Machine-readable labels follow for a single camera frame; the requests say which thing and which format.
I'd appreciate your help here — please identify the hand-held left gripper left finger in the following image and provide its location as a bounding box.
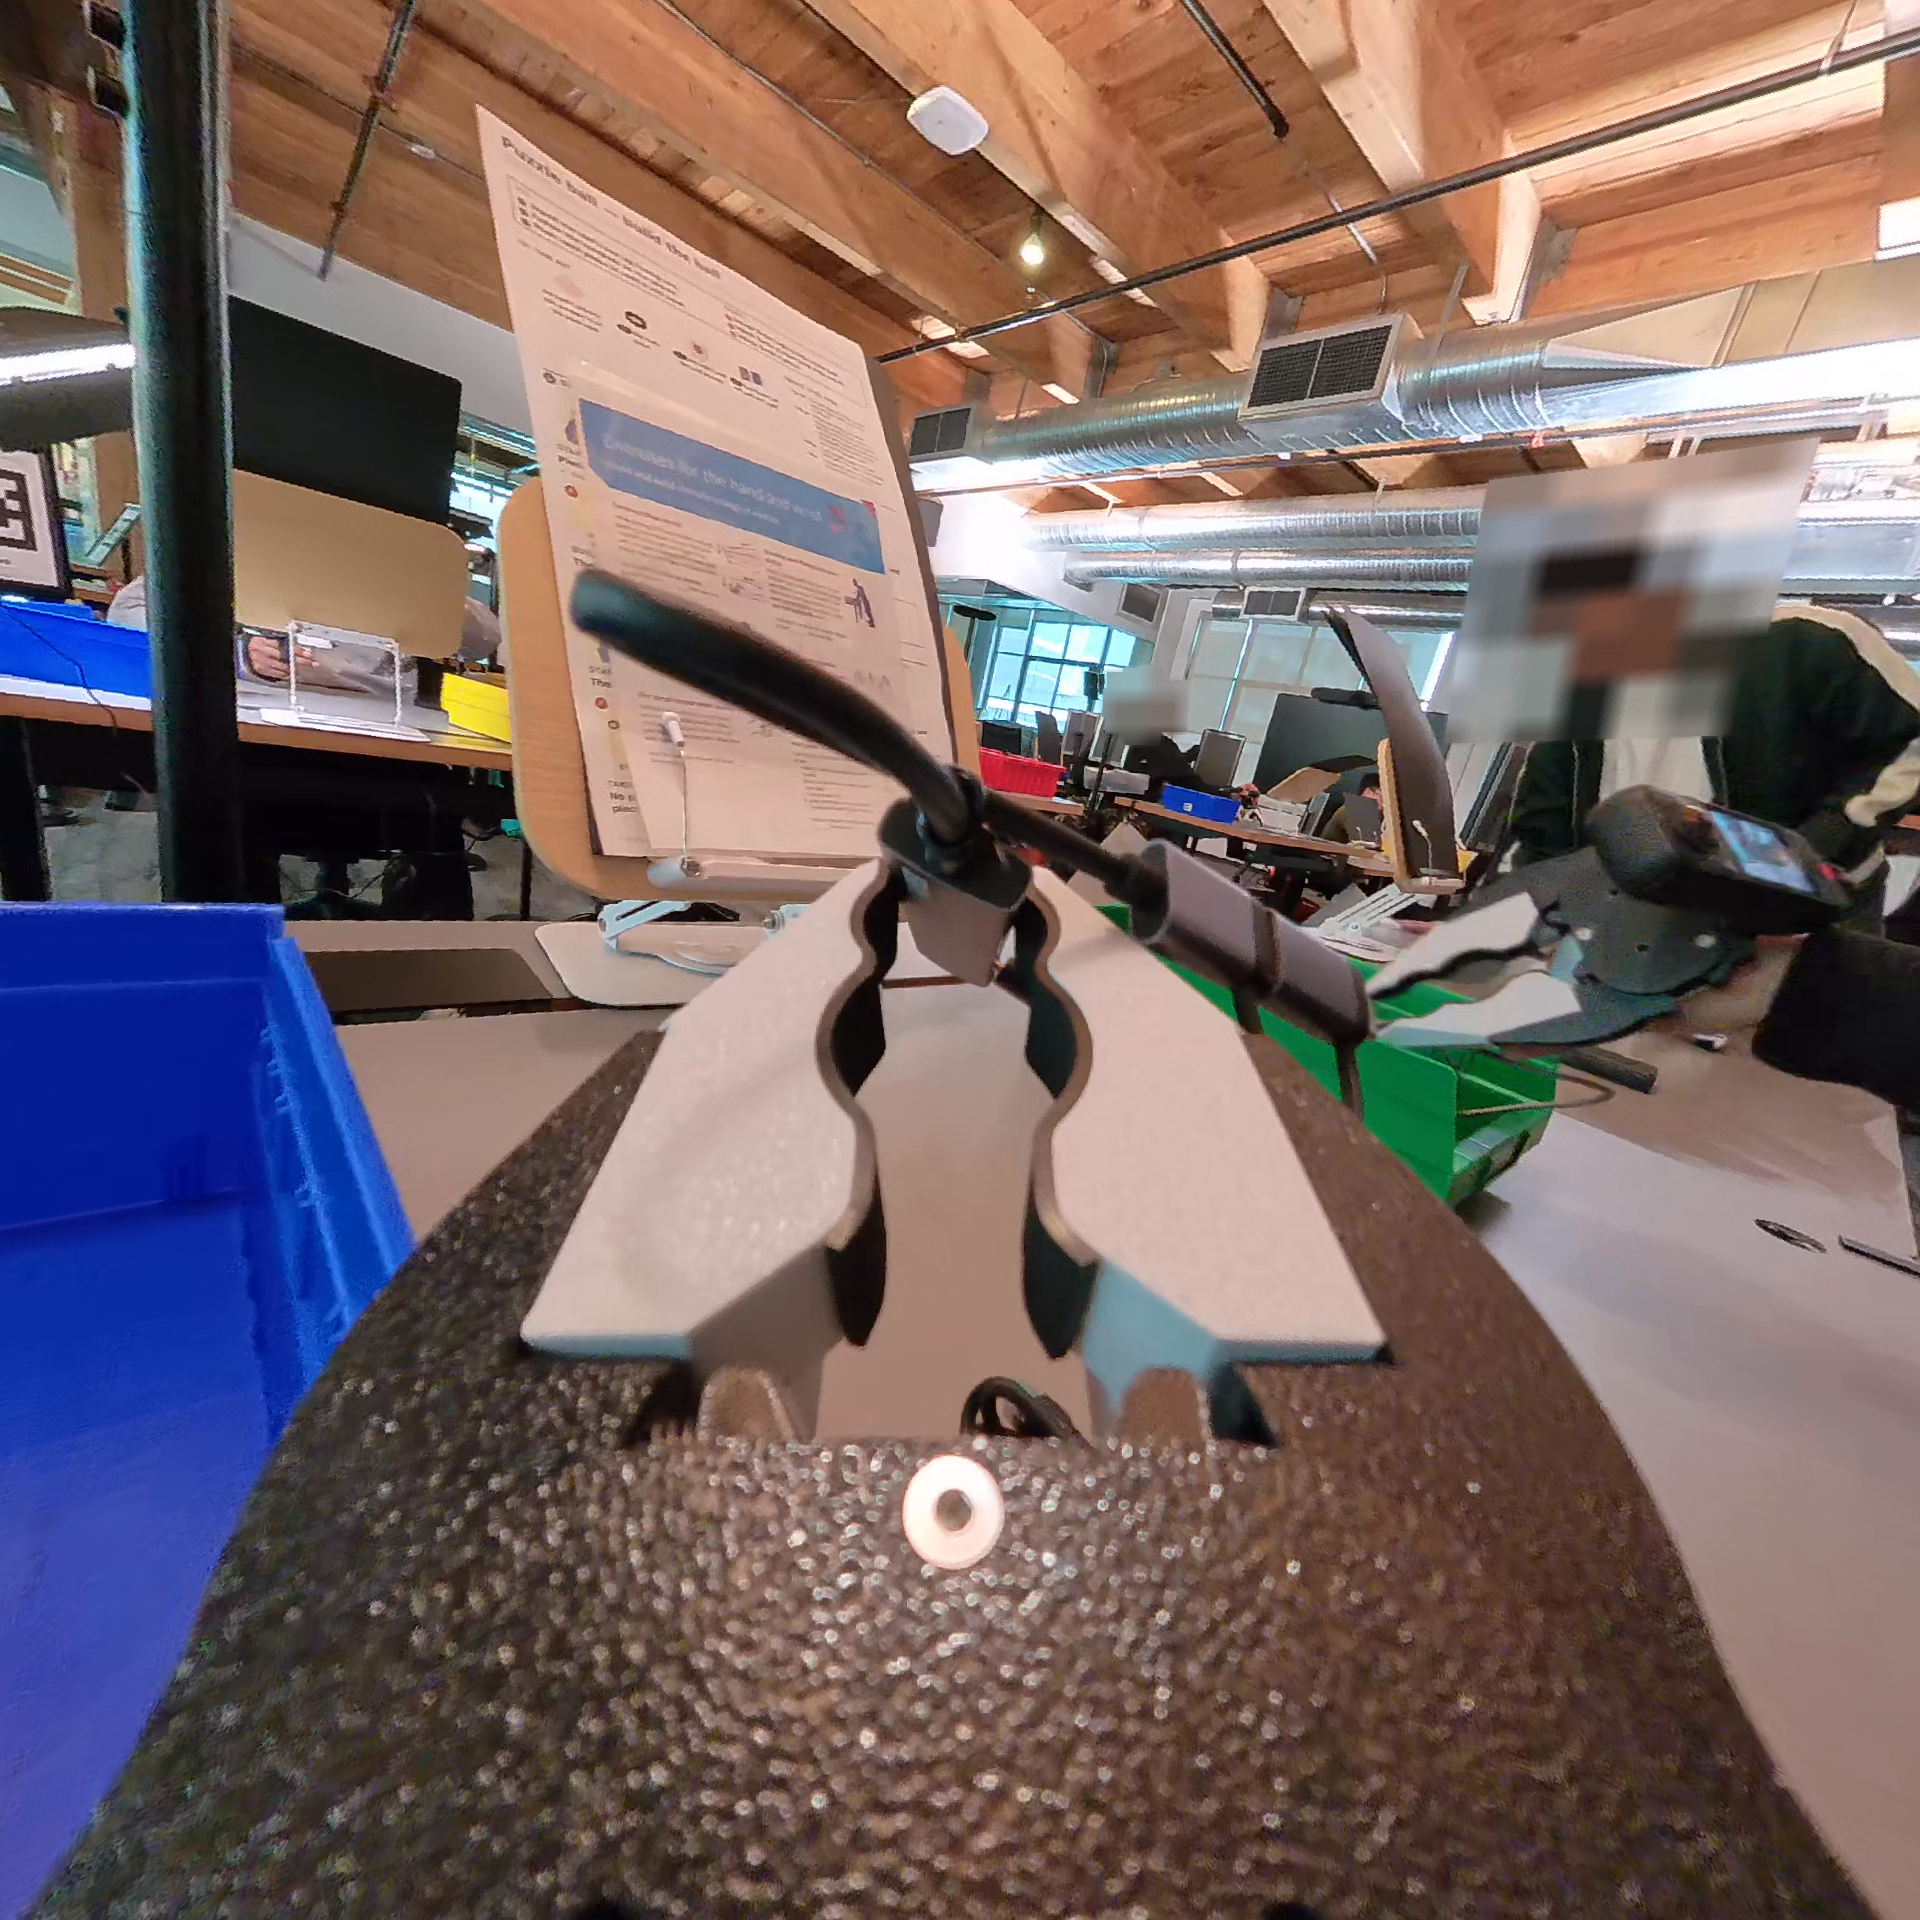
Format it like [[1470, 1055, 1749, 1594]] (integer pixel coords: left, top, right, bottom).
[[522, 861, 905, 1440]]

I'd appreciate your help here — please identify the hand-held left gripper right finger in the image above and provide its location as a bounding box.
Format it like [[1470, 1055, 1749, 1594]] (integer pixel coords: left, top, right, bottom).
[[1024, 871, 1389, 1445]]

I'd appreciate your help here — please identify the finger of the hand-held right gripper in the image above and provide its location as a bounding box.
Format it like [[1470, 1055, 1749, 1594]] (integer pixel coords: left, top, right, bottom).
[[1376, 967, 1596, 1050], [1365, 890, 1566, 999]]

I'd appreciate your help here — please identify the green plastic bin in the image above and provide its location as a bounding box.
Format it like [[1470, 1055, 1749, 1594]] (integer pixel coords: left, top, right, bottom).
[[1101, 901, 1562, 1203]]

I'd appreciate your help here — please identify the silver usb hub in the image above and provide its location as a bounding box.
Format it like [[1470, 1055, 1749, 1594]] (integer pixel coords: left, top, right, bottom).
[[568, 567, 1373, 1119]]

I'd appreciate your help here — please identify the blue plastic bin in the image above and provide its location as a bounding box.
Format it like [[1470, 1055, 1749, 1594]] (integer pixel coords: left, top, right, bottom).
[[0, 901, 417, 1906]]

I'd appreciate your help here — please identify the person's right forearm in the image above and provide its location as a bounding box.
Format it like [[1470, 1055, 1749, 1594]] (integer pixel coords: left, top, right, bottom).
[[1752, 914, 1920, 1115]]

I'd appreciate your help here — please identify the curved black sheet document stand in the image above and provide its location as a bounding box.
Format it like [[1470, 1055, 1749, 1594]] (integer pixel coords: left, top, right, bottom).
[[1317, 602, 1470, 961]]

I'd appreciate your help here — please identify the wooden document stand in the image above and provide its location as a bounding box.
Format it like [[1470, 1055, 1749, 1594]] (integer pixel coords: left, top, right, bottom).
[[497, 104, 985, 1009]]

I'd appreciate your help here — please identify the ceiling vent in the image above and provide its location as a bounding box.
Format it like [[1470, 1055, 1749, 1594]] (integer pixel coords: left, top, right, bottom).
[[1240, 311, 1408, 424]]

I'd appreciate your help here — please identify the blue header laminated sheet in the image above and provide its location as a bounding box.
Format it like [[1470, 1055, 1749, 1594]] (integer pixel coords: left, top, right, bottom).
[[569, 392, 934, 845]]

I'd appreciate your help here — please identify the long blue bin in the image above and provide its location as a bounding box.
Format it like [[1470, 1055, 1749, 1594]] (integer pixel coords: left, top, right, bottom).
[[0, 599, 155, 703]]

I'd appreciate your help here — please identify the black board document stand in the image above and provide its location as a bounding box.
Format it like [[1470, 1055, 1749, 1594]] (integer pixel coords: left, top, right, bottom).
[[225, 297, 472, 736]]

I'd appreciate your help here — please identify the black pole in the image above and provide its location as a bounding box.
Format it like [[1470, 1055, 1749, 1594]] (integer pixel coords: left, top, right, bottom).
[[118, 0, 250, 905]]

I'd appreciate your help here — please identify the printed tag sign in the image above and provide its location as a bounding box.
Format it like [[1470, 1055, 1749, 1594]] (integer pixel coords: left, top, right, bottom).
[[0, 448, 73, 600]]

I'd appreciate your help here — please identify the white instruction sheet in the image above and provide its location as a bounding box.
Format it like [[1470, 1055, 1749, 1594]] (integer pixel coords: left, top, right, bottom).
[[478, 104, 963, 858]]

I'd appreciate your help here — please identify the silver ceiling duct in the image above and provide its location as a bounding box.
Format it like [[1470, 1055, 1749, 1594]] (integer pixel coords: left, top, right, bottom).
[[961, 322, 1920, 470], [1032, 478, 1920, 589]]

